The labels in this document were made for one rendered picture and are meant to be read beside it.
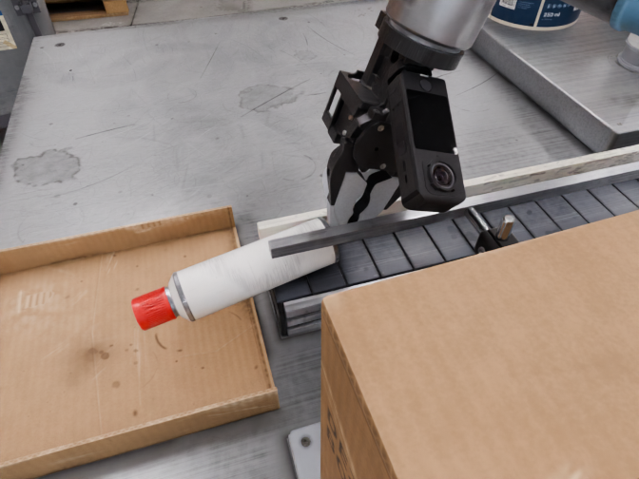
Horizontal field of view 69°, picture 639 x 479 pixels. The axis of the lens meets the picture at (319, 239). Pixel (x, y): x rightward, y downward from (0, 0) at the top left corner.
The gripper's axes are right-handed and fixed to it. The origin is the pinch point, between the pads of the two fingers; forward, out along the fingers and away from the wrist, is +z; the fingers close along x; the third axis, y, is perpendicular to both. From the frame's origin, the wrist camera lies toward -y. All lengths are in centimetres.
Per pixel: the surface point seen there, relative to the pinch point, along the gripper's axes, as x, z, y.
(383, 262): -5.3, 2.6, -1.9
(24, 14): 52, 57, 180
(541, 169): -25.5, -8.4, 3.9
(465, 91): -38, -4, 37
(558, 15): -57, -19, 46
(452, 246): -13.2, -0.3, -1.8
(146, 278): 17.7, 15.8, 7.4
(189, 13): -29, 87, 317
